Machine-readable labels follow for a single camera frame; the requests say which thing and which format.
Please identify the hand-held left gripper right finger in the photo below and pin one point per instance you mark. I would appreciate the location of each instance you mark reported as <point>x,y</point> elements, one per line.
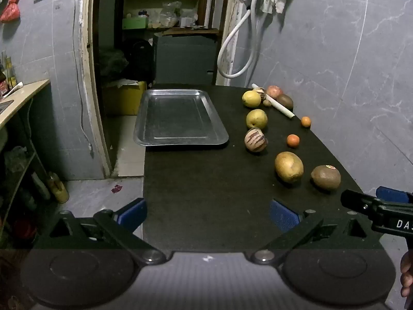
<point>284,216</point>

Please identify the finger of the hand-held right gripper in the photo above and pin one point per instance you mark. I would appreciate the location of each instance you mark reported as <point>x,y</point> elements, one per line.
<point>356,201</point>
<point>392,194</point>

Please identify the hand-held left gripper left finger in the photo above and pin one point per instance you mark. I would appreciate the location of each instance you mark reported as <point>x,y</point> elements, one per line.
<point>134,214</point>

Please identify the metal baking tray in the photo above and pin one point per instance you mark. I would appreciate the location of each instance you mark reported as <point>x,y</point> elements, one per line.
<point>180,116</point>

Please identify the round yellow lemon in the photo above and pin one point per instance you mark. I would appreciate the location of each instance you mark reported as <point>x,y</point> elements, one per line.
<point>251,98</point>

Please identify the person's right hand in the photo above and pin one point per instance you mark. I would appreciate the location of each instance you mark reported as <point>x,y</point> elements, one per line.
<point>407,273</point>

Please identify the brown kiwi with sticker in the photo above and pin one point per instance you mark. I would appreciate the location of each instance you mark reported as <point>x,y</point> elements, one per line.
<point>326,177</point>

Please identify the large yellow-brown mango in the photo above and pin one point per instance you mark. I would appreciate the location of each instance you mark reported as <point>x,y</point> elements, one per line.
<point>289,167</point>

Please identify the small orange mandarin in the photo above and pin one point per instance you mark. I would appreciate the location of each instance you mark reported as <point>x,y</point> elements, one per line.
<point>306,121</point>
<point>293,140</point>

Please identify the yellow floor bottle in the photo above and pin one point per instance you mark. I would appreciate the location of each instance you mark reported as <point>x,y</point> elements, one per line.
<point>58,188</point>

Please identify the striped pepino melon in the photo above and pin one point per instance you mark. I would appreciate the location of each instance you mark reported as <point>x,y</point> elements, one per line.
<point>261,93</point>
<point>256,140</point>

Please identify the yellow pear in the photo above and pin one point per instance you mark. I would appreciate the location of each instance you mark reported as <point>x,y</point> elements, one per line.
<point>256,119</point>

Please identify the white rod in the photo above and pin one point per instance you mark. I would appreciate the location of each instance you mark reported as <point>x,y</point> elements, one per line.
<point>284,109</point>

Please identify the small brown walnut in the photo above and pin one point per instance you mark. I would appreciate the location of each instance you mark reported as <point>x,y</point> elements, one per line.
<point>267,103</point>

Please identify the yellow box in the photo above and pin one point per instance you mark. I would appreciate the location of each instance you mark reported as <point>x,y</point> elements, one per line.
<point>125,98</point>

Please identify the red apple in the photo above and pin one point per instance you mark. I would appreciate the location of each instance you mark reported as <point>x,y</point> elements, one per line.
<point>274,91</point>

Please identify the wooden counter shelf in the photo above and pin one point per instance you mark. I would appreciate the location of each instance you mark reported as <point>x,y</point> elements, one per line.
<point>22,95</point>

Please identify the dark grey cabinet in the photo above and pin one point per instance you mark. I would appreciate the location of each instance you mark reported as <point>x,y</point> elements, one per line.
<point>185,58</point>

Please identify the dark bottle with red label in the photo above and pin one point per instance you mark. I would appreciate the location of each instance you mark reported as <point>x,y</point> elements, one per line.
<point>2,82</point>

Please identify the green glass bottle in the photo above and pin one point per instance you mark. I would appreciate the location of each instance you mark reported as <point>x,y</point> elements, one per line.
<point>10,71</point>

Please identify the green box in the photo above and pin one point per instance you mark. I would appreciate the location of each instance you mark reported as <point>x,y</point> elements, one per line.
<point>135,22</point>

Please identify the clear plastic bag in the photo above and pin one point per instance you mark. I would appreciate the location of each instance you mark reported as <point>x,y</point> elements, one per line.
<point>169,14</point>

